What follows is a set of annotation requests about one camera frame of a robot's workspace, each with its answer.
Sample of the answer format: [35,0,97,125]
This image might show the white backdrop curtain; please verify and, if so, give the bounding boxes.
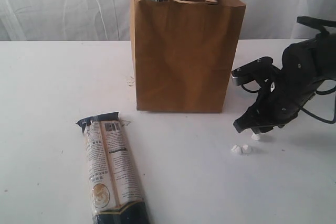
[1,0,335,41]

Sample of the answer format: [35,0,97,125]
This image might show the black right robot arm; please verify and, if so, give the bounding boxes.
[231,34,335,134]

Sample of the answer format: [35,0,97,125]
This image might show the brown paper bag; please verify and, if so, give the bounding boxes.
[130,0,246,113]

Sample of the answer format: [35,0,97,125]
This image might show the noodle pack black ends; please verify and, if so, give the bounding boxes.
[76,112,150,223]

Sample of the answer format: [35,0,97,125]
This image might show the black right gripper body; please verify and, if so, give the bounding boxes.
[246,73,316,130]

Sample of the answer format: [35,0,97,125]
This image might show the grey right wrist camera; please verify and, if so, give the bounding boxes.
[231,56,274,86]

